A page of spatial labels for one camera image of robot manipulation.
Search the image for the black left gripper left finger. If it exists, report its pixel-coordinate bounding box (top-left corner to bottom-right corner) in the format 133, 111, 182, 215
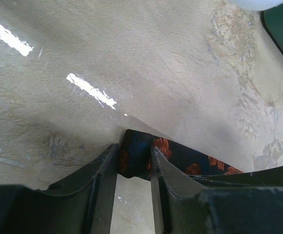
0, 144, 119, 234

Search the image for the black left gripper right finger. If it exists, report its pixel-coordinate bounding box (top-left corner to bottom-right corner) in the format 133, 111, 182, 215
150, 145, 283, 234

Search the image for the black orange floral tie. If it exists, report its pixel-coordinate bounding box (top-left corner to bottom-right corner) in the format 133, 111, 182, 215
118, 129, 242, 180

